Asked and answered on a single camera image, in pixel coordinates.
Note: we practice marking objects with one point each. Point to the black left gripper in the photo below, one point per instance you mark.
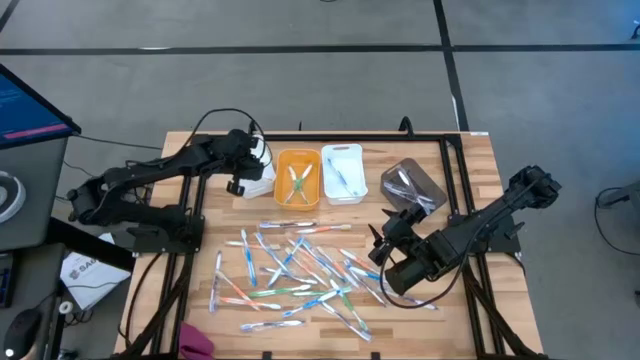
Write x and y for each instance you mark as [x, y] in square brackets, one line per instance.
[247, 162]

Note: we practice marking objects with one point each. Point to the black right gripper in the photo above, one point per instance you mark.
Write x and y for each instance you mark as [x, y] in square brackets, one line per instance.
[404, 240]

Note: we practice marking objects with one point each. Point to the purple toothbrush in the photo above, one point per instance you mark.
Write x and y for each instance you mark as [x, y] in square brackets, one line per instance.
[375, 295]
[392, 187]
[287, 225]
[215, 285]
[271, 325]
[429, 204]
[347, 324]
[300, 279]
[405, 180]
[425, 305]

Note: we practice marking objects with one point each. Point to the green toothbrush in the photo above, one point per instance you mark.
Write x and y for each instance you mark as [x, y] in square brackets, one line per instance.
[280, 291]
[350, 306]
[295, 177]
[306, 175]
[312, 293]

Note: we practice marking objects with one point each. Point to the grey translucent plastic bin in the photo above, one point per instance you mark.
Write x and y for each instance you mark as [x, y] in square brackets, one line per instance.
[435, 192]

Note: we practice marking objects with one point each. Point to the blue toothbrush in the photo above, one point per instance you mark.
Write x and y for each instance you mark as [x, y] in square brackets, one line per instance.
[285, 261]
[342, 177]
[270, 252]
[249, 265]
[310, 303]
[320, 257]
[365, 274]

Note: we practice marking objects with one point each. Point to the white plastic bin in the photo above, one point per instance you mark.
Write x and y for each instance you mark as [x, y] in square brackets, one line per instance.
[350, 160]
[262, 189]

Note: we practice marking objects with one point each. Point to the orange toothbrush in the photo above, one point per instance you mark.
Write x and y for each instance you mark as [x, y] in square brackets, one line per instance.
[355, 258]
[325, 229]
[250, 245]
[250, 303]
[237, 290]
[340, 270]
[312, 272]

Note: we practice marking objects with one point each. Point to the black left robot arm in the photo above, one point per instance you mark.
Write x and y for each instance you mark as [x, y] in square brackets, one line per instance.
[150, 167]

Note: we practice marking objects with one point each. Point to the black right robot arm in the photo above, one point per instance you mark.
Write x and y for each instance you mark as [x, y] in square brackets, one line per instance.
[490, 215]

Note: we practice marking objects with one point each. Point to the orange plastic bin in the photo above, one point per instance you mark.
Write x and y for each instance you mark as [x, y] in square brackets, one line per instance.
[282, 165]

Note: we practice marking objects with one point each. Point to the white sticker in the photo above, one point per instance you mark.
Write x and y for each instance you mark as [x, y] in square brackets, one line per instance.
[477, 133]

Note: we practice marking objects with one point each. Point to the black desk beam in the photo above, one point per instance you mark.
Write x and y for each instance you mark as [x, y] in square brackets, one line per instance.
[90, 245]

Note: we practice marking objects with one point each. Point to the maroon cloth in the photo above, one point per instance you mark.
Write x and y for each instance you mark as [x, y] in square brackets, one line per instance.
[192, 345]

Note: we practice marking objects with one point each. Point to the white printed booklet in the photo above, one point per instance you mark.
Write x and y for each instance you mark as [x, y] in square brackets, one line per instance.
[90, 280]

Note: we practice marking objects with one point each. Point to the grey desk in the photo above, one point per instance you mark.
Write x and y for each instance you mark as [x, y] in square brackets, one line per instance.
[47, 165]

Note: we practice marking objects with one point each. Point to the computer monitor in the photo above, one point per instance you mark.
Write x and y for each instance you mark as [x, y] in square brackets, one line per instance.
[25, 110]

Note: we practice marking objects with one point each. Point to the white tape roll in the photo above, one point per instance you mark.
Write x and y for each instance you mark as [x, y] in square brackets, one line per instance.
[65, 307]

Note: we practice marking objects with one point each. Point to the grey equipment base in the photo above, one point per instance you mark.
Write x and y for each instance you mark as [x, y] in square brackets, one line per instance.
[620, 197]

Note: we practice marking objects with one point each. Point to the white round device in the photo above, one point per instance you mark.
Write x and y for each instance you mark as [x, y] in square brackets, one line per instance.
[12, 200]

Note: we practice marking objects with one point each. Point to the black keyboard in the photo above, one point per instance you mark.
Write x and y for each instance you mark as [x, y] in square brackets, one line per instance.
[5, 280]

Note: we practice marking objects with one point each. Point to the black computer mouse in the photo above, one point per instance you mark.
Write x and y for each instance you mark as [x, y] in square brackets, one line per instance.
[20, 330]

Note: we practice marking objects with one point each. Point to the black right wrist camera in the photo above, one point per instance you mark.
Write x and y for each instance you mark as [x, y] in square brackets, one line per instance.
[414, 212]

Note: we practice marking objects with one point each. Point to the black frame clamp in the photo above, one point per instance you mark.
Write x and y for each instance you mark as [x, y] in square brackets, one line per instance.
[406, 126]

